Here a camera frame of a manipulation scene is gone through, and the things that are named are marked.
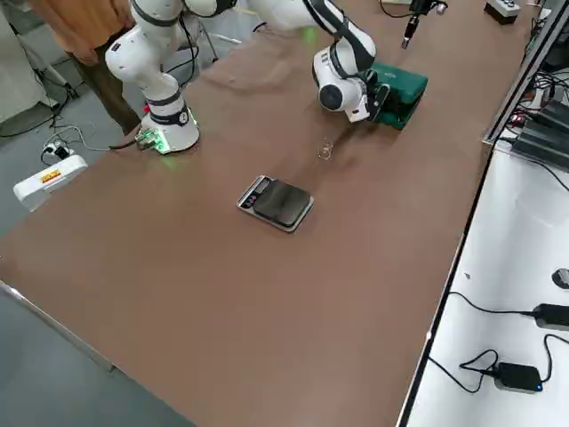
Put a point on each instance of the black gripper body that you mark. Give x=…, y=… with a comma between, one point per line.
x=371, y=89
x=421, y=6

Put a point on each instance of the green plastic toolbox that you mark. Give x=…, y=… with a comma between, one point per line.
x=402, y=82

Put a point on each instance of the small clear measuring cup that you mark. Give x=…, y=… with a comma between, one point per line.
x=326, y=151

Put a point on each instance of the black silver digital scale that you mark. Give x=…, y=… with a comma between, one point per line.
x=280, y=204

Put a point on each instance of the white black button box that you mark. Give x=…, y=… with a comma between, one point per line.
x=502, y=11

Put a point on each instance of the black power brick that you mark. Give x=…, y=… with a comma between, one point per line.
x=555, y=111
x=542, y=142

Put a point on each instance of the grey tripod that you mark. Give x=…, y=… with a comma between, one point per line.
x=209, y=40
x=43, y=66

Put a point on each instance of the dark computer mouse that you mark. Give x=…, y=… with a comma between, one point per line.
x=561, y=279

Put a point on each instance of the black power adapter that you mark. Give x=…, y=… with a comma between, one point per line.
x=553, y=316

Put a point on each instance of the person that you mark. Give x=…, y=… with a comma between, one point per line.
x=84, y=26

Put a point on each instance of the black adapter blue light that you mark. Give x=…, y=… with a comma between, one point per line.
x=518, y=377

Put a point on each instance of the white power strip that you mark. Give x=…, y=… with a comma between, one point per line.
x=58, y=151

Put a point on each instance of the white box yellow label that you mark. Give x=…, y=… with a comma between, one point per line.
x=44, y=187

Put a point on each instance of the white cabinet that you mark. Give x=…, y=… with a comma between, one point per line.
x=18, y=80

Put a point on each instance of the aluminium frame post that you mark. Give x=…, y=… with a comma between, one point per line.
x=524, y=71

